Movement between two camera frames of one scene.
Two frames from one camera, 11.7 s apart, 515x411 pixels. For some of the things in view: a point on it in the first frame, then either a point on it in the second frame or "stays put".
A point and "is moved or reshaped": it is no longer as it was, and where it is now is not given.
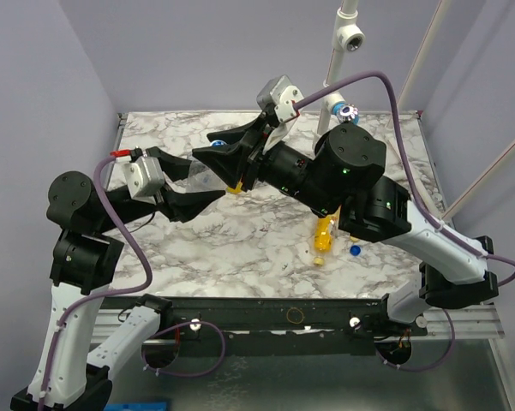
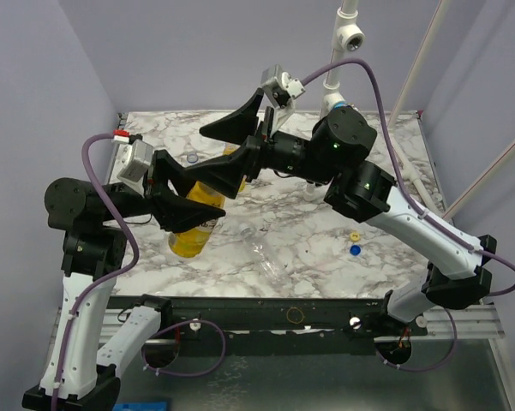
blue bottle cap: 355,250 stays put
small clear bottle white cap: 201,179 is moved or reshaped
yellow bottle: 324,232 to 190,242
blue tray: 142,406 stays put
